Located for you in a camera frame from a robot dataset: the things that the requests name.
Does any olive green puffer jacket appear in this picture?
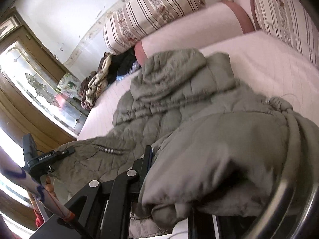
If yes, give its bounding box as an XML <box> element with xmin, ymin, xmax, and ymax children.
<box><xmin>55</xmin><ymin>49</ymin><xmax>318</xmax><ymax>238</ymax></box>

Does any black clothing pile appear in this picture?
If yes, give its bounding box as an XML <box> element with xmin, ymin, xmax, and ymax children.
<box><xmin>106</xmin><ymin>48</ymin><xmax>141</xmax><ymax>84</ymax></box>

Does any floral box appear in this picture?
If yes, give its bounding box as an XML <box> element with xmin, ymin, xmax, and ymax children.
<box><xmin>57</xmin><ymin>73</ymin><xmax>81</xmax><ymax>99</ymax></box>

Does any brown cream patterned blanket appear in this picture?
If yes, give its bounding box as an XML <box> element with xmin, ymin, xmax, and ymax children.
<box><xmin>78</xmin><ymin>52</ymin><xmax>112</xmax><ymax>111</ymax></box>

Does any wooden glass cabinet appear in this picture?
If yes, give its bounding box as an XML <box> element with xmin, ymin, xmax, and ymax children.
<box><xmin>0</xmin><ymin>7</ymin><xmax>90</xmax><ymax>229</ymax></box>

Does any pink bed sheet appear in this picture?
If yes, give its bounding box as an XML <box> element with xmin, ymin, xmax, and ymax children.
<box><xmin>78</xmin><ymin>31</ymin><xmax>318</xmax><ymax>140</ymax></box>

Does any pink bolster with red ends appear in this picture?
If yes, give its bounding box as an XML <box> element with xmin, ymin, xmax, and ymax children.
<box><xmin>134</xmin><ymin>1</ymin><xmax>255</xmax><ymax>65</ymax></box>

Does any striped floral pillow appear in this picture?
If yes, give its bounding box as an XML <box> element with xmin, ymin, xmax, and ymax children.
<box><xmin>103</xmin><ymin>0</ymin><xmax>206</xmax><ymax>55</ymax></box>

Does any striped floral quilt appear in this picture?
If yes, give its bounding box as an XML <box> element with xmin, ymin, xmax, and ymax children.
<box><xmin>254</xmin><ymin>0</ymin><xmax>318</xmax><ymax>67</ymax></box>

